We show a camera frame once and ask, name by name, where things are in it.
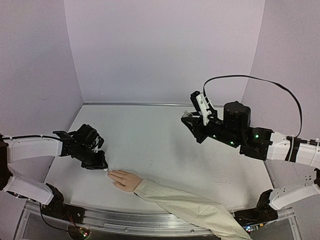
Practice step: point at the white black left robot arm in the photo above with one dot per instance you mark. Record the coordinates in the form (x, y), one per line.
(83, 144)

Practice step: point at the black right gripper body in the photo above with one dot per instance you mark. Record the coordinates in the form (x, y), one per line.
(200, 127)

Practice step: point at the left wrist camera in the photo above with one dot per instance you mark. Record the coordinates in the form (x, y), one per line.
(97, 143)

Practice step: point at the beige sleeve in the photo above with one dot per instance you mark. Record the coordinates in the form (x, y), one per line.
(194, 209)

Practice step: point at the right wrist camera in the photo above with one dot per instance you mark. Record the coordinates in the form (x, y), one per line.
(203, 106)

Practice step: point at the mannequin hand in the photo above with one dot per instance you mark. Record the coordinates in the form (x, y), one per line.
(125, 181)

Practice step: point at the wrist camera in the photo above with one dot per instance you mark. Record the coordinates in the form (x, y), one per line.
(97, 143)
(203, 106)

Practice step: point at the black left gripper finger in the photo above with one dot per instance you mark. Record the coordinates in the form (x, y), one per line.
(104, 165)
(92, 168)

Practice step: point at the aluminium base frame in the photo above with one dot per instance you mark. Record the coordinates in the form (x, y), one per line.
(152, 141)

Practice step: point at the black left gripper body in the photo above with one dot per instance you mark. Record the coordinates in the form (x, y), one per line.
(87, 158)

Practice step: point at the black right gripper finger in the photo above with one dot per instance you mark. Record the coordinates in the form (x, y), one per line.
(193, 125)
(196, 115)

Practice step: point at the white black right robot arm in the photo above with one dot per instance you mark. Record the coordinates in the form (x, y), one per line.
(258, 143)

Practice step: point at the clear glitter nail polish bottle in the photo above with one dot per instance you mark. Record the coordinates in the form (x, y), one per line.
(187, 114)

